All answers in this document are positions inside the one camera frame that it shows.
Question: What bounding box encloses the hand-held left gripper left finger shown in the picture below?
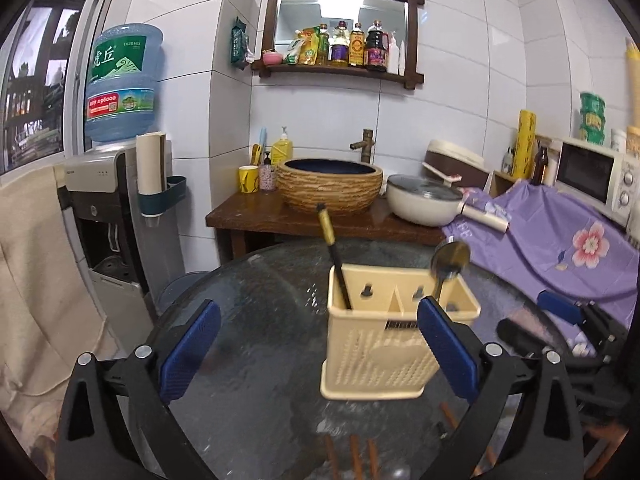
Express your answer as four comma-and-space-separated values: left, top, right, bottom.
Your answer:
55, 299, 223, 480

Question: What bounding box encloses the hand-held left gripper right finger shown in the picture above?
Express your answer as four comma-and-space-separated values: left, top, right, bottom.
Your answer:
416, 296, 586, 480

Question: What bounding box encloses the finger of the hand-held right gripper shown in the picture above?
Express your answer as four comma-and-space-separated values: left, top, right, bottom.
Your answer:
496, 318, 576, 361
536, 291, 630, 348

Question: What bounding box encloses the beige plastic utensil holder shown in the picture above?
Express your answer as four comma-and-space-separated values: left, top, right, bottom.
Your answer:
320, 263, 482, 401

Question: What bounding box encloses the black utensil with gold band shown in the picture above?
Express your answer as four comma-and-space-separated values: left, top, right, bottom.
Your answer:
316, 203, 353, 311

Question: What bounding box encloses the wooden stool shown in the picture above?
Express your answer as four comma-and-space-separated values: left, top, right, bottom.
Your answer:
582, 417, 632, 480

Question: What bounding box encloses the purple flowered cloth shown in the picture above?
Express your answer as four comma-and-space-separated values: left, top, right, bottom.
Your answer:
442, 180, 640, 356

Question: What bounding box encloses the metal spoon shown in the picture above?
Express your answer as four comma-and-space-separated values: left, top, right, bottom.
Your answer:
431, 240, 472, 306

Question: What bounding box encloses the wooden box shelf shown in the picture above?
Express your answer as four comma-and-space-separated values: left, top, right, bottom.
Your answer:
487, 135, 561, 198

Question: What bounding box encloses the white microwave oven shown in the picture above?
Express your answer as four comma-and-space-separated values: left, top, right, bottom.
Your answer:
555, 136, 640, 228

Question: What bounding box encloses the brown glass bottle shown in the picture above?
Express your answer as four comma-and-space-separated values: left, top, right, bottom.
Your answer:
531, 141, 548, 186

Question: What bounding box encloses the wooden washstand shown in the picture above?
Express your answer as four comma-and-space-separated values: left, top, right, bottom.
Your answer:
205, 191, 448, 266

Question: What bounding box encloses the white pan with lid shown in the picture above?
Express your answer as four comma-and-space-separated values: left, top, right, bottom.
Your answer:
386, 174, 511, 233

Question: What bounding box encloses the teal cup holder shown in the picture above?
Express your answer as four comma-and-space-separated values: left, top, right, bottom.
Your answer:
137, 175, 187, 218

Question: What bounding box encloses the yellow roll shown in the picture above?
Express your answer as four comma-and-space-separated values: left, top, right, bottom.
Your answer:
512, 109, 537, 181

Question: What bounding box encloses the beige cloth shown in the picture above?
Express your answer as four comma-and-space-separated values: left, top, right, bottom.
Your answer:
0, 165, 121, 441

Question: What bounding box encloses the yellow mug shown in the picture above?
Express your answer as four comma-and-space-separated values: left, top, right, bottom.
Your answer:
238, 165, 260, 194

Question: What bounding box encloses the brown and white rice cooker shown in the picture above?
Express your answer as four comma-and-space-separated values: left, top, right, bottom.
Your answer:
422, 140, 491, 191

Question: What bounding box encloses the cream paper cup tube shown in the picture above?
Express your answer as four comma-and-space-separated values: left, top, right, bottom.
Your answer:
136, 131, 168, 196

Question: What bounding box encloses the grey water dispenser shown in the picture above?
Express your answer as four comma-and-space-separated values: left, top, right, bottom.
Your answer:
56, 140, 188, 331

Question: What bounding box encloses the woven pattern wash basin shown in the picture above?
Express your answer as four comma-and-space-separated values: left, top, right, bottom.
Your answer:
276, 158, 384, 217

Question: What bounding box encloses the yellow soap pump bottle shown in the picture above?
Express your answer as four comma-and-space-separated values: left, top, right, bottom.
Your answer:
271, 126, 294, 166

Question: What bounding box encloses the bamboo style faucet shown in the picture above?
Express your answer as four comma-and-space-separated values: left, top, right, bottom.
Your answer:
349, 129, 376, 163

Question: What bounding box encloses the blue water bottle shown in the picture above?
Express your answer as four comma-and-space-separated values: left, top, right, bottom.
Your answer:
84, 23, 165, 143

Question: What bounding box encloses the wooden framed mirror shelf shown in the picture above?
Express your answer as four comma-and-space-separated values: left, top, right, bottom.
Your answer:
251, 0, 426, 92

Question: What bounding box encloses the white squeeze bottle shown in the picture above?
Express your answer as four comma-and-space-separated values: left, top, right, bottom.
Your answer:
387, 32, 406, 75

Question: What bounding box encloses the window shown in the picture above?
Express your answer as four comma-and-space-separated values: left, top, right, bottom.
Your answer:
0, 0, 107, 176

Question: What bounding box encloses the dark soy sauce bottle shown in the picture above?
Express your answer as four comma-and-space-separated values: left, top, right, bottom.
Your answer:
365, 20, 390, 72

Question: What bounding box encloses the green hanging packet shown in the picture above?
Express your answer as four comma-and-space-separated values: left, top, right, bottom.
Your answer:
229, 16, 254, 71

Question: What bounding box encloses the yellow labelled bottle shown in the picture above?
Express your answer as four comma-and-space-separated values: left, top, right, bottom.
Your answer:
348, 22, 366, 67

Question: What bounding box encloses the purple labelled bottle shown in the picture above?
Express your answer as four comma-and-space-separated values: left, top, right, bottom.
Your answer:
330, 20, 351, 67

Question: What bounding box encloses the yellow green packet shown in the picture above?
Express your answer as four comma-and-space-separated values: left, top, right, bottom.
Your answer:
285, 27, 321, 67

